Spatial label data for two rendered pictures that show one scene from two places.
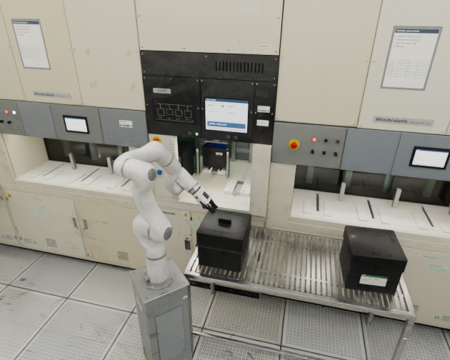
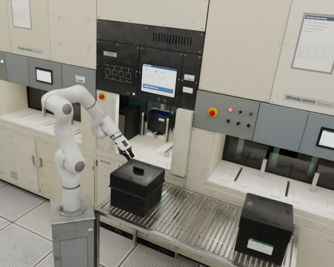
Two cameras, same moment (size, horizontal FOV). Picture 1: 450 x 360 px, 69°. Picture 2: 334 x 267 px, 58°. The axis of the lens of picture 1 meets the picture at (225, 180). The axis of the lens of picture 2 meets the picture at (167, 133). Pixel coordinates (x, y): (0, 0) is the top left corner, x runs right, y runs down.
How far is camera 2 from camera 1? 51 cm
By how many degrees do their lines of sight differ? 10
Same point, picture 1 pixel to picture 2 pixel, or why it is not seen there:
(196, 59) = (139, 29)
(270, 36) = (198, 15)
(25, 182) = (2, 120)
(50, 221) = (15, 156)
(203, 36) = (146, 10)
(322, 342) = not seen: outside the picture
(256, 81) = (185, 52)
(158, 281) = (69, 209)
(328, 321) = not seen: outside the picture
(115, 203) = not seen: hidden behind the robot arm
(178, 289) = (84, 220)
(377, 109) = (288, 88)
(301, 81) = (222, 56)
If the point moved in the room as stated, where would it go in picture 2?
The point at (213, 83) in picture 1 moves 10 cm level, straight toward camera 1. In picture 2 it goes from (150, 51) to (147, 52)
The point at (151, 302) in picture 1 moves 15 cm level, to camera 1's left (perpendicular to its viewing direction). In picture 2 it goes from (58, 225) to (36, 221)
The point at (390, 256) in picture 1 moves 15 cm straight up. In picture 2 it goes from (277, 224) to (283, 201)
